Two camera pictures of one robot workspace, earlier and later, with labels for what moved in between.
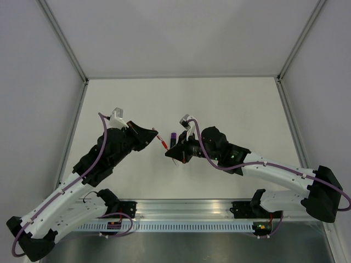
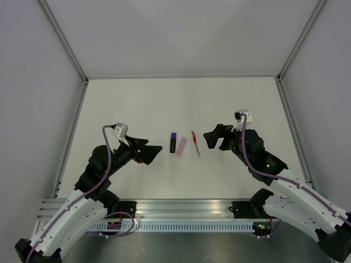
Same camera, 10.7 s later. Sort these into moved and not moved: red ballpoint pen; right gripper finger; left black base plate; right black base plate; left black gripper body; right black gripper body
Moved: right black gripper body; red ballpoint pen; right gripper finger; left black gripper body
Not moved: right black base plate; left black base plate
